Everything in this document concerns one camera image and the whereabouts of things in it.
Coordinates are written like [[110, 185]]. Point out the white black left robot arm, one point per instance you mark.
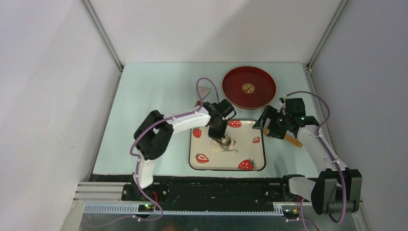
[[155, 132]]

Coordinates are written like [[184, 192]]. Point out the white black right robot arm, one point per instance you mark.
[[337, 188]]

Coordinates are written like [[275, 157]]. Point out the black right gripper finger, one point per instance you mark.
[[268, 113], [276, 128]]

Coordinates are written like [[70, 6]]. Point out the metal scraper wooden handle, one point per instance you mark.
[[202, 93]]

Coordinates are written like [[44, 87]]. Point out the wooden dough roller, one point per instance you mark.
[[289, 138]]

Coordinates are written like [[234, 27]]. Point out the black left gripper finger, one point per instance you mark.
[[215, 135], [221, 134]]

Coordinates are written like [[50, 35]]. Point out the strawberry print rectangular tray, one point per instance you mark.
[[248, 154]]

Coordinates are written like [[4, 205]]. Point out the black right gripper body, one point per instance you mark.
[[281, 116]]

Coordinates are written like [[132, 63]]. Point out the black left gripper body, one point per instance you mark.
[[222, 125]]

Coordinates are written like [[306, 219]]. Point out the round red lacquer tray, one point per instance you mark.
[[249, 87]]

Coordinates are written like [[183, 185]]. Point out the white dough piece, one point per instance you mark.
[[218, 145]]

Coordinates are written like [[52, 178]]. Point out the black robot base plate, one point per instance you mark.
[[200, 194]]

